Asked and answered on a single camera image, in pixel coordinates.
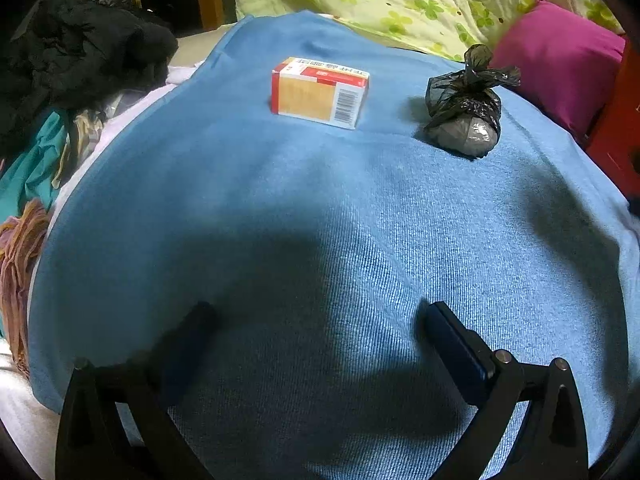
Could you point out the magenta pillow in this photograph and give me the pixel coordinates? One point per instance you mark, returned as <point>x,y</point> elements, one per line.
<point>568,64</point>

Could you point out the black plastic bag ball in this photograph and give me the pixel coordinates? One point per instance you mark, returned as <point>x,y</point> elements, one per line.
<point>463,107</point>

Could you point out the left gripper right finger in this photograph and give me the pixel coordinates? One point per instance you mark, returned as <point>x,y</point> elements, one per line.
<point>551,442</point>

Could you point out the black garment pile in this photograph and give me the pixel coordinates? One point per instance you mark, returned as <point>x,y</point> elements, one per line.
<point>75,53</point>

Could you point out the teal cloth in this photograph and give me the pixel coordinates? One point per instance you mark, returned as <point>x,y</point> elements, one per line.
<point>30,176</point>

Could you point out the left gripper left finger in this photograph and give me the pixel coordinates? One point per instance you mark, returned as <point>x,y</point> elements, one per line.
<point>115,422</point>

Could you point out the blue cloth blanket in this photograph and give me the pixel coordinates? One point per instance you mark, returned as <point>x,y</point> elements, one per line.
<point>315,245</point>

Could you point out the red orange medicine box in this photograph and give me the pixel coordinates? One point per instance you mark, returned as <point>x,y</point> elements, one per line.
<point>319,91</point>

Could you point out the red Nilrich paper bag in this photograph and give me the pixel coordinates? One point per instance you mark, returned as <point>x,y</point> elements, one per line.
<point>614,140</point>

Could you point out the striped brown scarf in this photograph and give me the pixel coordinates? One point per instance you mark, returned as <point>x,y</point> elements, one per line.
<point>21,245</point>

